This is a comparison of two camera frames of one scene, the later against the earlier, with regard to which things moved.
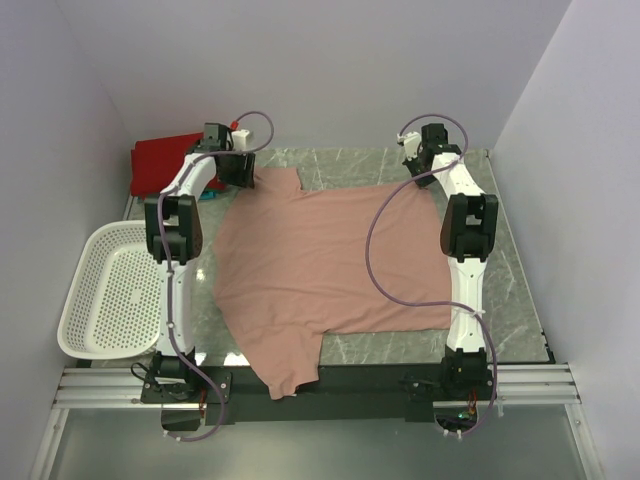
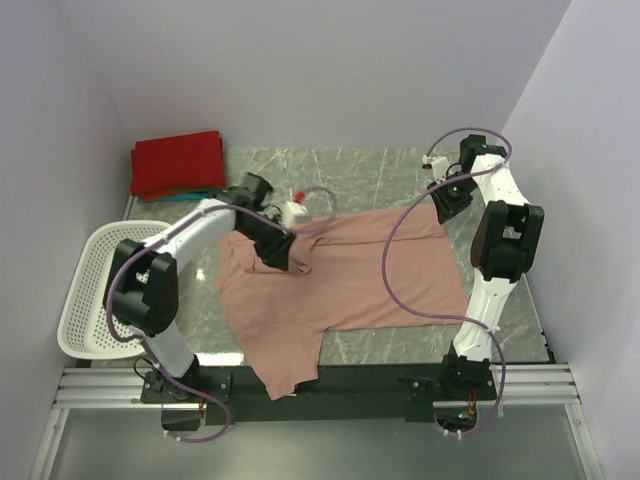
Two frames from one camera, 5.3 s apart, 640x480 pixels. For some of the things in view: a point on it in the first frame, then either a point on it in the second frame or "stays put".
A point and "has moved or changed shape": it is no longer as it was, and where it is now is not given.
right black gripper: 423,182 → 446,208
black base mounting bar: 340,393 stays put
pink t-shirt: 293,264 has moved or changed shape
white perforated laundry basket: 113,309 stays put
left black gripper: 245,178 → 276,253
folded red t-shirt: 156,161 stays put
